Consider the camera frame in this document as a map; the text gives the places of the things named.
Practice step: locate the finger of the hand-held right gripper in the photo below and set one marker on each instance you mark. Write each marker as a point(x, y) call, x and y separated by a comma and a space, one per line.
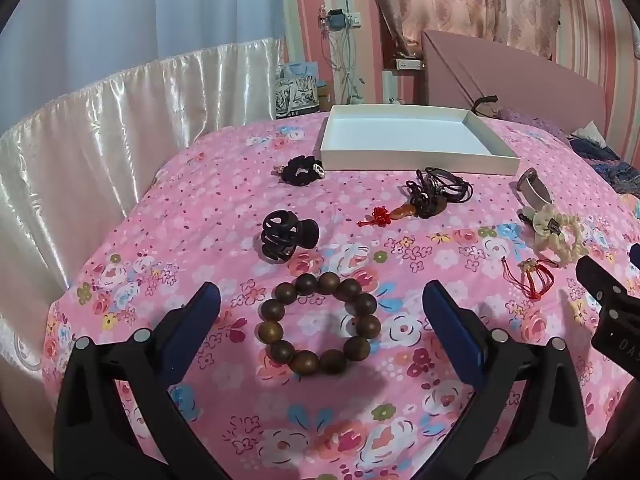
point(597, 277)
point(636, 255)

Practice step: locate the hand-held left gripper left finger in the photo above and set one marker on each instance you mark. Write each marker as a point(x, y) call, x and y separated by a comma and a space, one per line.
point(192, 330)

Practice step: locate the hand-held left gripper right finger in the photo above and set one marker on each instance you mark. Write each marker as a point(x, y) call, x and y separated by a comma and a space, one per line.
point(452, 330)

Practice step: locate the cream scrunchie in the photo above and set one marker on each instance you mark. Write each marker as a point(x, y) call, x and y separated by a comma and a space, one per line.
point(542, 240)

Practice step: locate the orange gourd pendant red knot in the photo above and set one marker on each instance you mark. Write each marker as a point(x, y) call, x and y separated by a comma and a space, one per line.
point(405, 211)

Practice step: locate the black hair claw clip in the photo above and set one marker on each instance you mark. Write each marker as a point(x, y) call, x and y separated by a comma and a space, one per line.
point(300, 232)

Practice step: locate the black scrunchie with silver charm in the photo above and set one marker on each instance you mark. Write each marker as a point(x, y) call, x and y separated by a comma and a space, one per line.
point(297, 172)

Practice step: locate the white shallow box tray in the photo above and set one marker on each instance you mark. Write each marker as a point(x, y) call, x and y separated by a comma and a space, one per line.
point(400, 135)

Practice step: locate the dark patterned blanket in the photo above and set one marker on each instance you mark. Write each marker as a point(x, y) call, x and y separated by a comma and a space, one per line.
point(605, 165)

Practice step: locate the pink floral bedsheet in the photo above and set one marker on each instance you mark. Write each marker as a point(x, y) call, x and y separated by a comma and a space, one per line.
point(200, 210)

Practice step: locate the white cloth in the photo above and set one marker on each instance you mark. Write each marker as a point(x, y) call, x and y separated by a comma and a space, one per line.
point(589, 131)

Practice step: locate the purple pillow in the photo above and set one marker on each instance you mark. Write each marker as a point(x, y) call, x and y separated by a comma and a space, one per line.
point(530, 122)

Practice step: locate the white satin curtain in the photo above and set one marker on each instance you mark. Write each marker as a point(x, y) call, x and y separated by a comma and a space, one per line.
point(100, 135)

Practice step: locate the pink headboard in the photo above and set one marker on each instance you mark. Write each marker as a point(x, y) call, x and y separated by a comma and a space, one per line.
point(500, 75)

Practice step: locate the printed gift bag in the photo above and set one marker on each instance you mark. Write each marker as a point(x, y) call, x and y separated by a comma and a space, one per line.
point(295, 95)

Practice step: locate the white power strip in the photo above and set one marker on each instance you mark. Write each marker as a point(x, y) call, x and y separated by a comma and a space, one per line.
point(410, 64)

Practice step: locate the pink floral curtain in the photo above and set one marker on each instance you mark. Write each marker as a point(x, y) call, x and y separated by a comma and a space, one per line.
point(475, 0)

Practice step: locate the light blue curtain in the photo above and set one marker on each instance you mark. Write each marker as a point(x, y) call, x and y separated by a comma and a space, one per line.
point(125, 5)

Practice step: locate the wall outlet with charger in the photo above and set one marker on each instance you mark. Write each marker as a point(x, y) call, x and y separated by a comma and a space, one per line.
point(337, 19)

